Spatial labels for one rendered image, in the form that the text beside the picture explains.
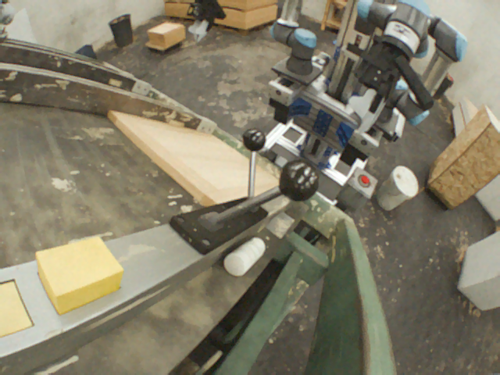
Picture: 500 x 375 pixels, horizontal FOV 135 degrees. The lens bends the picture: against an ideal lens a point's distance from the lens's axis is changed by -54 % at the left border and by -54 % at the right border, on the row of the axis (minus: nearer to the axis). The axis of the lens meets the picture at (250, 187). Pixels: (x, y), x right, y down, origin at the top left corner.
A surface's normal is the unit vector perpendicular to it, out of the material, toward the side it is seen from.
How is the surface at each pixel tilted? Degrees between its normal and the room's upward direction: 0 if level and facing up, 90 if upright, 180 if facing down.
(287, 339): 0
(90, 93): 90
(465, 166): 90
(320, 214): 39
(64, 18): 90
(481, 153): 90
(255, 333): 51
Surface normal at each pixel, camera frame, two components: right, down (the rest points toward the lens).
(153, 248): 0.51, -0.82
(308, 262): -0.36, 0.07
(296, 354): 0.05, -0.47
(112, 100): 0.78, 0.57
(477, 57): -0.61, 0.69
